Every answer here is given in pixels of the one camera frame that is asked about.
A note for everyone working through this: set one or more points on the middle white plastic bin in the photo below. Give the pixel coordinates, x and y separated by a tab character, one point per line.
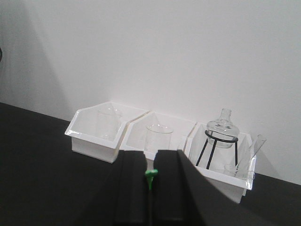
136	133

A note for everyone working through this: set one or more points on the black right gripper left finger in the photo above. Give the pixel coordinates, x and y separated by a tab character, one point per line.
131	208

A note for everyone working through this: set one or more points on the left white plastic bin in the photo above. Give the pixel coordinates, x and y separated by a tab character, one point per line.
82	130

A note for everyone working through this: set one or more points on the white plastic bin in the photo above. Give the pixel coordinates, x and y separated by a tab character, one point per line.
136	133
220	173
82	130

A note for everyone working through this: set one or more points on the short clear glass beaker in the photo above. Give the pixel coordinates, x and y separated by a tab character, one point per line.
158	137

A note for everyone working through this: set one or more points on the tall clear glass beaker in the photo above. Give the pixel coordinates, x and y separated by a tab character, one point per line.
108	122

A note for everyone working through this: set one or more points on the right white plastic bin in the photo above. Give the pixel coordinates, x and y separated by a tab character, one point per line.
220	173

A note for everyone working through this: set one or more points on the black wire tripod stand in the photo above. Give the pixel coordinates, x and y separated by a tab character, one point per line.
209	134

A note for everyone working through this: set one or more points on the clear glass test tube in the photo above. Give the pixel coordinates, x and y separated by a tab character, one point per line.
242	169

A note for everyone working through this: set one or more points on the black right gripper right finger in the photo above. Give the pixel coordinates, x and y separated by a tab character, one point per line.
171	205

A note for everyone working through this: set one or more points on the green plastic spoon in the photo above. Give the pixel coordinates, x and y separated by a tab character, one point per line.
150	174

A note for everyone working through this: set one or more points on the clear glass flask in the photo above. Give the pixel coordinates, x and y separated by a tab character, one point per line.
222	127

